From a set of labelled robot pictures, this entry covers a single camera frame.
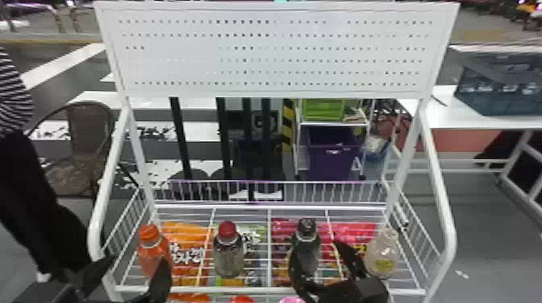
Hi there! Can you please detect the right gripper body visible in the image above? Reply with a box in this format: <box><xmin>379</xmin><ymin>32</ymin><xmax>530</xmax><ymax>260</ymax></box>
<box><xmin>313</xmin><ymin>279</ymin><xmax>361</xmax><ymax>303</ymax></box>

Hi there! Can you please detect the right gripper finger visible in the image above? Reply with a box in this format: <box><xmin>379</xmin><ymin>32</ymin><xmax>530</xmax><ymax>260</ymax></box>
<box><xmin>289</xmin><ymin>252</ymin><xmax>323</xmax><ymax>303</ymax></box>
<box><xmin>334</xmin><ymin>241</ymin><xmax>369</xmax><ymax>280</ymax></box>

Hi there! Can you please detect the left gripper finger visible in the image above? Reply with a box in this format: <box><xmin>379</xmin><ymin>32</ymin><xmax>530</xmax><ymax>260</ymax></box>
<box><xmin>67</xmin><ymin>255</ymin><xmax>116</xmax><ymax>297</ymax></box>
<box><xmin>144</xmin><ymin>258</ymin><xmax>173</xmax><ymax>303</ymax></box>

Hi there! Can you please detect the red snack packet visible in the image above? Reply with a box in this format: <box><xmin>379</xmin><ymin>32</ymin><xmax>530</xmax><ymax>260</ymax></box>
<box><xmin>270</xmin><ymin>218</ymin><xmax>379</xmax><ymax>276</ymax></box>

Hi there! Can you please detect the clear bottle with yellow label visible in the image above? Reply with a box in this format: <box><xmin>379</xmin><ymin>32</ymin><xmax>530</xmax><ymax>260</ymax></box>
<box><xmin>364</xmin><ymin>227</ymin><xmax>401</xmax><ymax>280</ymax></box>

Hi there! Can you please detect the orange bottle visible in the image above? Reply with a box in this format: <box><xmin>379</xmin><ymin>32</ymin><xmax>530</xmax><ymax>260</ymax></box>
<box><xmin>135</xmin><ymin>224</ymin><xmax>173</xmax><ymax>280</ymax></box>

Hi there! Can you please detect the black bottle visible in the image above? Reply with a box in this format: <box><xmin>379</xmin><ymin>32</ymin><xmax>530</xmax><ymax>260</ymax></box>
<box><xmin>291</xmin><ymin>218</ymin><xmax>322</xmax><ymax>276</ymax></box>

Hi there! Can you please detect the orange snack packet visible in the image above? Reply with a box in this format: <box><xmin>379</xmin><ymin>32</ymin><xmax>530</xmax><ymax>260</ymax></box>
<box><xmin>160</xmin><ymin>221</ymin><xmax>214</xmax><ymax>288</ymax></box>

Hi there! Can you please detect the clear bottle with red cap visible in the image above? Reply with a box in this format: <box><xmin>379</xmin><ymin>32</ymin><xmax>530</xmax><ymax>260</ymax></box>
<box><xmin>211</xmin><ymin>220</ymin><xmax>245</xmax><ymax>279</ymax></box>

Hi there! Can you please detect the person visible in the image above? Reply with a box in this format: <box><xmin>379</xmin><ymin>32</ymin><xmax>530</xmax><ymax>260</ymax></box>
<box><xmin>0</xmin><ymin>46</ymin><xmax>96</xmax><ymax>284</ymax></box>

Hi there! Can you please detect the purple crate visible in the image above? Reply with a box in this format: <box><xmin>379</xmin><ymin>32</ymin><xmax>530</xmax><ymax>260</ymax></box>
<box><xmin>306</xmin><ymin>126</ymin><xmax>364</xmax><ymax>181</ymax></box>

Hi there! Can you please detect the white shelf trolley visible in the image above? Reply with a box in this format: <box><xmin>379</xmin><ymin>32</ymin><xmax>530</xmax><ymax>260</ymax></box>
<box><xmin>293</xmin><ymin>98</ymin><xmax>377</xmax><ymax>181</ymax></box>

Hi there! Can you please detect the black mesh chair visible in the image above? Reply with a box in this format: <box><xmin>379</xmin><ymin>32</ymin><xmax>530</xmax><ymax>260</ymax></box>
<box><xmin>24</xmin><ymin>100</ymin><xmax>118</xmax><ymax>197</ymax></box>

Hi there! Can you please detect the green basket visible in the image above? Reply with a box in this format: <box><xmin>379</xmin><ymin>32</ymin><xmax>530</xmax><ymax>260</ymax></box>
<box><xmin>301</xmin><ymin>98</ymin><xmax>347</xmax><ymax>122</ymax></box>

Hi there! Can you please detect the white side table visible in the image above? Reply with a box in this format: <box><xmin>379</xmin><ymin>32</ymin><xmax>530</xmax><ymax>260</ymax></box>
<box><xmin>397</xmin><ymin>84</ymin><xmax>542</xmax><ymax>231</ymax></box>

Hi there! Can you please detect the blue basket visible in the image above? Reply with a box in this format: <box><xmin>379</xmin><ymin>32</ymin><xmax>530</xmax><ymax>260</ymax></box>
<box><xmin>454</xmin><ymin>50</ymin><xmax>542</xmax><ymax>117</ymax></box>

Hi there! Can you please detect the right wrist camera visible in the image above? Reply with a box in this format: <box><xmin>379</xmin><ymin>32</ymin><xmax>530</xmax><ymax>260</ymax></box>
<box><xmin>357</xmin><ymin>276</ymin><xmax>390</xmax><ymax>303</ymax></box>

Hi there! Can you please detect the striped post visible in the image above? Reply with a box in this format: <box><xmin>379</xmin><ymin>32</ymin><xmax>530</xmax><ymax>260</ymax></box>
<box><xmin>281</xmin><ymin>98</ymin><xmax>295</xmax><ymax>147</ymax></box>

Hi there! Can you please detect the white wire rack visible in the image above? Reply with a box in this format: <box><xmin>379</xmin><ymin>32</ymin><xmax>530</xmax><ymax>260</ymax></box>
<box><xmin>86</xmin><ymin>0</ymin><xmax>461</xmax><ymax>303</ymax></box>

